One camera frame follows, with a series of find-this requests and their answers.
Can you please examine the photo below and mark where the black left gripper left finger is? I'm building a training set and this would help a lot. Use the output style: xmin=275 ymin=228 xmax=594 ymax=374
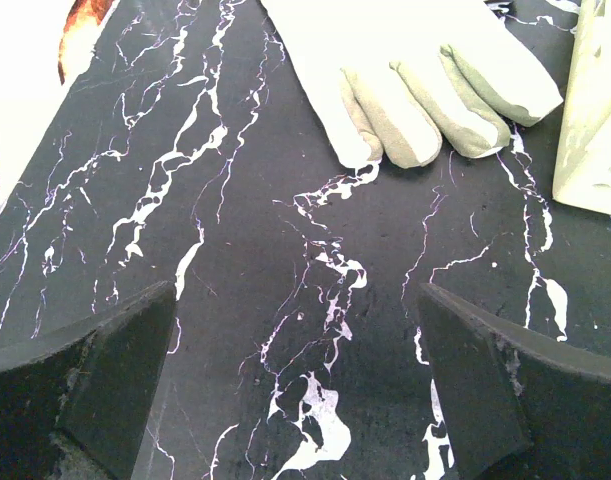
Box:
xmin=0 ymin=281 xmax=176 ymax=479

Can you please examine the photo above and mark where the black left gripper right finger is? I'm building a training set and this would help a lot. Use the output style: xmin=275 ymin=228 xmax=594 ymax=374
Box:
xmin=417 ymin=284 xmax=611 ymax=479

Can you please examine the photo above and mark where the white glove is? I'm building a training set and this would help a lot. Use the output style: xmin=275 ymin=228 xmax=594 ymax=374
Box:
xmin=265 ymin=1 xmax=562 ymax=169

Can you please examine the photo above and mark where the pale green storage basket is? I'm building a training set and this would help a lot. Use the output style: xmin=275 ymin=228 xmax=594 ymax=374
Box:
xmin=552 ymin=1 xmax=611 ymax=215

